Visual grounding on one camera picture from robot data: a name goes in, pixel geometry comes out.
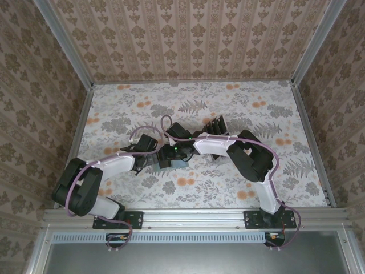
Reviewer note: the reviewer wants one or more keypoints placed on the clear acrylic card stand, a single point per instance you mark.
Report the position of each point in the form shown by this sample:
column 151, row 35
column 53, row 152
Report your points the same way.
column 214, row 160

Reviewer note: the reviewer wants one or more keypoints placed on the aluminium frame bar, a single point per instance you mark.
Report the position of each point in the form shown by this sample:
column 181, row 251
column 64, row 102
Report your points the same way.
column 40, row 251
column 348, row 251

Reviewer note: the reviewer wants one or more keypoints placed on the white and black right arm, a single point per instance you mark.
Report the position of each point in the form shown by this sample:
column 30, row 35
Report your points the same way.
column 214, row 148

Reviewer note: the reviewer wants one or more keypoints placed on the black VIP card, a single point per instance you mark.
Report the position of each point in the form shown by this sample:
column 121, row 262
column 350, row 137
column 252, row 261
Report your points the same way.
column 211, row 128
column 222, row 123
column 216, row 125
column 204, row 132

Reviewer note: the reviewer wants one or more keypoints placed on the floral patterned table cover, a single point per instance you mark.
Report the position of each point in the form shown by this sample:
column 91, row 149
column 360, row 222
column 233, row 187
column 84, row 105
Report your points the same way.
column 199, row 194

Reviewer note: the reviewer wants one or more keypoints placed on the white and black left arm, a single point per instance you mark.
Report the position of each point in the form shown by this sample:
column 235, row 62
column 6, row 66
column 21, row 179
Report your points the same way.
column 114, row 167

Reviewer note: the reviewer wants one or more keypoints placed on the grey metal panel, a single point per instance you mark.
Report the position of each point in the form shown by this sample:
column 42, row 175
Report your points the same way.
column 194, row 259

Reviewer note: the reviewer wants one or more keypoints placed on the long aluminium base rail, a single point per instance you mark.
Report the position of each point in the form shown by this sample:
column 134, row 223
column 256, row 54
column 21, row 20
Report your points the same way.
column 194, row 218

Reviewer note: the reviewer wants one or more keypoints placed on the aluminium frame post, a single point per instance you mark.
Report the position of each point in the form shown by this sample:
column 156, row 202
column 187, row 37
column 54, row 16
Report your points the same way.
column 315, row 42
column 66, row 42

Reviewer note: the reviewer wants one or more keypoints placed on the aluminium side rail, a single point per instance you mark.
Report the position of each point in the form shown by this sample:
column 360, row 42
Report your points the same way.
column 313, row 142
column 79, row 137

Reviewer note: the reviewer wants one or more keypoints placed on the black connector board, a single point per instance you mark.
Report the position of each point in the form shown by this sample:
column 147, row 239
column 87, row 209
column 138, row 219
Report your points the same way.
column 275, row 239
column 117, row 239

